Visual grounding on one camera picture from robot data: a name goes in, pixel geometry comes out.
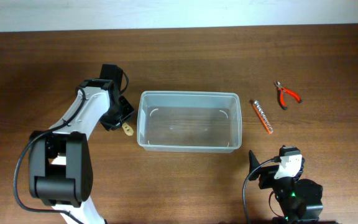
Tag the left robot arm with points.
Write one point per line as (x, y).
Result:
(60, 169)

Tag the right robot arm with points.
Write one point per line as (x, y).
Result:
(299, 199)

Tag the orange scraper wooden handle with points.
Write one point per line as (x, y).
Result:
(127, 129)

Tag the clear plastic container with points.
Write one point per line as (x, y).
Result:
(189, 121)

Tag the red black pliers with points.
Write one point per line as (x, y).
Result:
(281, 91)

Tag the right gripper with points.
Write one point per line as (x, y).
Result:
(267, 175)

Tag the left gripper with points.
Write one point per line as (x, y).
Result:
(109, 124)

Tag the orange socket rail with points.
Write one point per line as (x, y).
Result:
(262, 116)

